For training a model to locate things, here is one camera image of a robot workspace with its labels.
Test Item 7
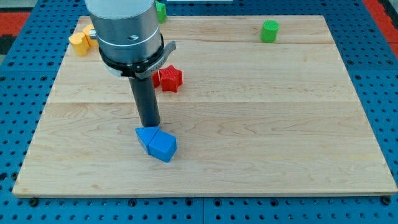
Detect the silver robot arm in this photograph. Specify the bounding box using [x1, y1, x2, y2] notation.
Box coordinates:
[85, 0, 164, 77]

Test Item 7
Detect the red star block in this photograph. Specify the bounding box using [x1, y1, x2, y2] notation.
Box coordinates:
[159, 65, 183, 93]

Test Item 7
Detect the blue cube block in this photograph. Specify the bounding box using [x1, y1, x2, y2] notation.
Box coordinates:
[149, 129, 177, 162]

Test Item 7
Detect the red block behind tool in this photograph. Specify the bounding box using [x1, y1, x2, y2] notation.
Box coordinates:
[152, 72, 160, 88]

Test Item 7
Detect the blue triangle block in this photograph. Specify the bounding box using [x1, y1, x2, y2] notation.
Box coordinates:
[135, 126, 159, 155]

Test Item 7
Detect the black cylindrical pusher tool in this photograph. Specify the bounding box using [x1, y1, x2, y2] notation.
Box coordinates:
[129, 77, 160, 127]

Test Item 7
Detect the wooden board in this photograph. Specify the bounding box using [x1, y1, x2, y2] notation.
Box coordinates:
[13, 16, 397, 198]

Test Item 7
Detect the black clamp with lever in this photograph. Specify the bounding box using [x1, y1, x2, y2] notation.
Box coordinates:
[99, 34, 177, 80]

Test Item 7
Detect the green cylinder block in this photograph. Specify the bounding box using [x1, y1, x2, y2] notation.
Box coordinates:
[260, 20, 279, 43]

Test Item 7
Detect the green block at top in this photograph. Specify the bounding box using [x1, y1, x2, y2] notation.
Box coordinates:
[155, 1, 167, 24]

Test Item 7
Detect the yellow block behind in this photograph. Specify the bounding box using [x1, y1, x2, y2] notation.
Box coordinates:
[83, 24, 98, 47]

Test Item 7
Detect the yellow heart block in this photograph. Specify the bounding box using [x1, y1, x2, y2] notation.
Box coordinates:
[68, 32, 90, 56]

